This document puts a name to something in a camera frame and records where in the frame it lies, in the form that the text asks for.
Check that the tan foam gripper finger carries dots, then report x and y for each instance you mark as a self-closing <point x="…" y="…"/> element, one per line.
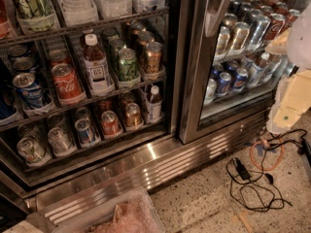
<point x="292" y="100"/>
<point x="279" y="44"/>

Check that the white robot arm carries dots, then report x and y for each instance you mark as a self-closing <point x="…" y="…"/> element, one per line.
<point x="299" y="42"/>

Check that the tea bottle behind door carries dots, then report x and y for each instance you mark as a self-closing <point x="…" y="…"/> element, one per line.
<point x="257" y="68"/>

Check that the fridge glass door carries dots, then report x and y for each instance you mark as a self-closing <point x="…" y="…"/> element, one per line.
<point x="241" y="114"/>

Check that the small tea bottle lower shelf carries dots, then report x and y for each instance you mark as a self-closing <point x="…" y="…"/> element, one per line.
<point x="153" y="104"/>

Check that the gold can bottom shelf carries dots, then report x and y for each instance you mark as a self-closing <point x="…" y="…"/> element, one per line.
<point x="133" y="118"/>

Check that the stainless steel glass-door fridge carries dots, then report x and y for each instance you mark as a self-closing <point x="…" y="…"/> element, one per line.
<point x="153" y="154"/>

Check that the iced tea bottle white cap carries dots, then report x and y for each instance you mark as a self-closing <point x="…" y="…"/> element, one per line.
<point x="97" y="71"/>

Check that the red can bottom shelf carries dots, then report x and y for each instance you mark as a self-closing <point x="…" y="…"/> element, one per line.
<point x="110" y="124"/>

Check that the blue can bottom shelf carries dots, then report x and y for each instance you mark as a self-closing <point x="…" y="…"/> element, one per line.
<point x="88" y="136"/>

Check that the silver can bottom shelf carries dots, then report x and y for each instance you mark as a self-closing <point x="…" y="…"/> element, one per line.
<point x="61" y="142"/>

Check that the green tall can top shelf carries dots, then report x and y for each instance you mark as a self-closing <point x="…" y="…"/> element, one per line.
<point x="35" y="16"/>

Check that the blue Pepsi can middle shelf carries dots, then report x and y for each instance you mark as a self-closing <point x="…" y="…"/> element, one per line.
<point x="35" y="100"/>

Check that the red can behind door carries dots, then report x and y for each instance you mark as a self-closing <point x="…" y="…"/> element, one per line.
<point x="276" y="24"/>

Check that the silver can behind door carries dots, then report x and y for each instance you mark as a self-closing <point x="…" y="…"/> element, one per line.
<point x="257" y="31"/>

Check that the blue Pepsi can behind door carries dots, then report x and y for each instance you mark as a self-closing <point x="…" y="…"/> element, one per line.
<point x="224" y="81"/>

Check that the gold soda can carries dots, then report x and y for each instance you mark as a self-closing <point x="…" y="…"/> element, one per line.
<point x="153" y="60"/>

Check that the green soda can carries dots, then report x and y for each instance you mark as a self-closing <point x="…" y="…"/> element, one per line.
<point x="128" y="74"/>

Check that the pink bubble wrap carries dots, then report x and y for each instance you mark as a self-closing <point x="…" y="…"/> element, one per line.
<point x="132" y="216"/>

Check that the clear plastic bin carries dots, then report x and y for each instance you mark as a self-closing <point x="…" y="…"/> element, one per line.
<point x="104" y="213"/>

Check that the red Coca-Cola can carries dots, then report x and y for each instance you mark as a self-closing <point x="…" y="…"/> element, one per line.
<point x="67" y="85"/>

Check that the green-white can bottom left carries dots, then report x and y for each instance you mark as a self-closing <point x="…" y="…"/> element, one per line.
<point x="33" y="152"/>

